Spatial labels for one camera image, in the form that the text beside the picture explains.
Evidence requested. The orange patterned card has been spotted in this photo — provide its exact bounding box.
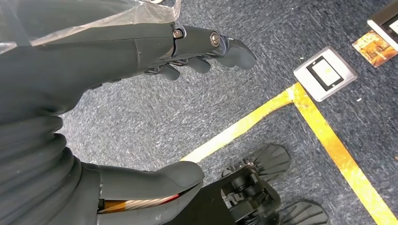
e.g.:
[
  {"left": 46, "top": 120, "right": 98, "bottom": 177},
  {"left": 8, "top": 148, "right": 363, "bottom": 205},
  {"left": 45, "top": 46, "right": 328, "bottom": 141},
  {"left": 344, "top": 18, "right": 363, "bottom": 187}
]
[{"left": 352, "top": 30, "right": 398, "bottom": 68}]

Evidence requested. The dark grey rug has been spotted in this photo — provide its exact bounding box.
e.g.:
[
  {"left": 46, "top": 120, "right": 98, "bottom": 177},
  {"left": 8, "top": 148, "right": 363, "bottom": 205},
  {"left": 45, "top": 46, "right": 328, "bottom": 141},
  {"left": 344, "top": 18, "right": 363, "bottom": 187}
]
[{"left": 56, "top": 0, "right": 398, "bottom": 225}]

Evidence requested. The clear plastic film wrap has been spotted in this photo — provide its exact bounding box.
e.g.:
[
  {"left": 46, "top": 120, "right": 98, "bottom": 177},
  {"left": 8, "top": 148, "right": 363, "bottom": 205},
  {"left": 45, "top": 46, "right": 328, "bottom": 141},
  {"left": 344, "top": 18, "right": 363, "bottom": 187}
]
[{"left": 0, "top": 0, "right": 183, "bottom": 55}]

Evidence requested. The yellow tape strip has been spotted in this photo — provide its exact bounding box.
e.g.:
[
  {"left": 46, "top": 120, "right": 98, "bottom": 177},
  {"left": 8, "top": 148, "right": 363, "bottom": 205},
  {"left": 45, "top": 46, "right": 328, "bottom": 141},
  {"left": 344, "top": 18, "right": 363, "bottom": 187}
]
[
  {"left": 180, "top": 82, "right": 304, "bottom": 164},
  {"left": 286, "top": 82, "right": 398, "bottom": 225}
]

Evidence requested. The black robot foot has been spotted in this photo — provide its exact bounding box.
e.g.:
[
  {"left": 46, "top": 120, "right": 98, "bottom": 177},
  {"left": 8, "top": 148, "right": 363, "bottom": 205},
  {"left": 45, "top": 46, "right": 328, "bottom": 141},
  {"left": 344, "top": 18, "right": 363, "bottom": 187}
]
[{"left": 165, "top": 142, "right": 330, "bottom": 225}]

